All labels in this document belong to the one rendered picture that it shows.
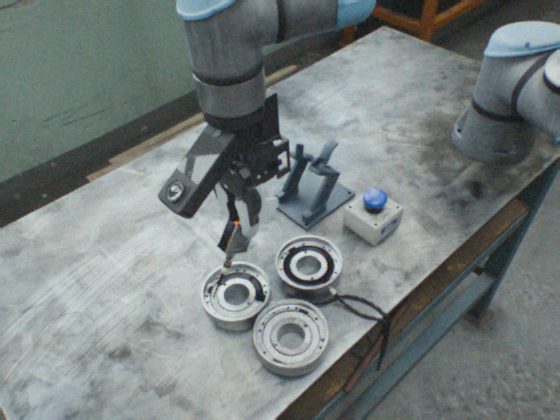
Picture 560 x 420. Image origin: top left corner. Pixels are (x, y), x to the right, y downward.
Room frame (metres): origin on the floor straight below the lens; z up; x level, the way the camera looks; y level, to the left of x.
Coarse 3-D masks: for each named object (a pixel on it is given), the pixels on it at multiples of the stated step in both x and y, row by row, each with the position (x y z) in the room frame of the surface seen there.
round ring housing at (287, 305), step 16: (272, 304) 0.37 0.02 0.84; (288, 304) 0.37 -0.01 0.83; (304, 304) 0.37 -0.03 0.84; (256, 320) 0.35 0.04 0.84; (288, 320) 0.35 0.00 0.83; (320, 320) 0.34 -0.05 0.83; (256, 336) 0.33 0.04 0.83; (272, 336) 0.33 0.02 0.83; (304, 336) 0.33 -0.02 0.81; (320, 336) 0.32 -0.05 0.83; (256, 352) 0.31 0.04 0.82; (288, 352) 0.30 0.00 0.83; (320, 352) 0.29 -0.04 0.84; (272, 368) 0.28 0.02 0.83; (288, 368) 0.27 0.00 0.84; (304, 368) 0.27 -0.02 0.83
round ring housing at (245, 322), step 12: (240, 264) 0.45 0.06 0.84; (252, 264) 0.45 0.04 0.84; (216, 276) 0.44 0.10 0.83; (264, 276) 0.42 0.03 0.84; (204, 288) 0.41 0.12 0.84; (228, 288) 0.42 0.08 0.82; (240, 288) 0.42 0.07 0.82; (252, 288) 0.41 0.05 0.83; (264, 288) 0.41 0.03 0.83; (204, 300) 0.39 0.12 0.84; (252, 300) 0.39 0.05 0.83; (216, 312) 0.37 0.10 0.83; (216, 324) 0.36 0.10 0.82; (228, 324) 0.35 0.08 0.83; (240, 324) 0.35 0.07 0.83; (252, 324) 0.35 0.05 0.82
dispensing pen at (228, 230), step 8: (232, 224) 0.43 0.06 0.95; (240, 224) 0.44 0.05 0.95; (224, 232) 0.43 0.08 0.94; (232, 232) 0.43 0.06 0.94; (224, 240) 0.43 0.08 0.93; (224, 248) 0.42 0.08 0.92; (232, 256) 0.42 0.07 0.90; (224, 264) 0.42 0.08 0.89; (224, 272) 0.41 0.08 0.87; (216, 288) 0.40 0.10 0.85
